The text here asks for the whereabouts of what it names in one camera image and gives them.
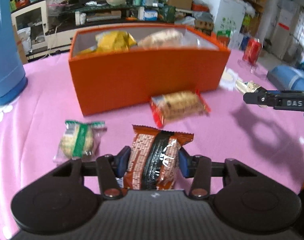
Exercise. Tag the beige snack packet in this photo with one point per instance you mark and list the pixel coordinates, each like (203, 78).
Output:
(248, 87)

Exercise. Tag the green white cookie packet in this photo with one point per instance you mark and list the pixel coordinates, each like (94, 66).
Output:
(80, 140)

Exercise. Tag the white chest freezer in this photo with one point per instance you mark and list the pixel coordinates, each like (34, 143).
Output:
(227, 14)

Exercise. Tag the white glass door cabinet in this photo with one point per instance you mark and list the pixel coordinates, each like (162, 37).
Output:
(31, 23)

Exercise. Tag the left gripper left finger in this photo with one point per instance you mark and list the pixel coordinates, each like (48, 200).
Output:
(109, 168)

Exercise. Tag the white tv stand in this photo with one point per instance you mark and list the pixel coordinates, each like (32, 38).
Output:
(63, 22)

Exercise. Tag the pink floral tablecloth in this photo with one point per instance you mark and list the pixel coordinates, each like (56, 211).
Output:
(267, 140)

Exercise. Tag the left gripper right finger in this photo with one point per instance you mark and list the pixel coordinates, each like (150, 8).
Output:
(197, 167)

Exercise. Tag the blue thermos bottle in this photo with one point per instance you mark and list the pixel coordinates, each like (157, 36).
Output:
(13, 78)

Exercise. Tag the orange storage box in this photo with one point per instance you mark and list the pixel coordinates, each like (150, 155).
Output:
(110, 80)

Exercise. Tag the red biscuit packet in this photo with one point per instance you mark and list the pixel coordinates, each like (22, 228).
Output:
(176, 106)

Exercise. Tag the brown black snack packet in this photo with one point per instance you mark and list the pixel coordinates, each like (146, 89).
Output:
(153, 161)

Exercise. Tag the red soda can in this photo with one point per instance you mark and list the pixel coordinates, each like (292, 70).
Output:
(252, 51)

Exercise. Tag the yellow bread snack packet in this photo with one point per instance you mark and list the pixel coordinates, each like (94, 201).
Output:
(111, 41)

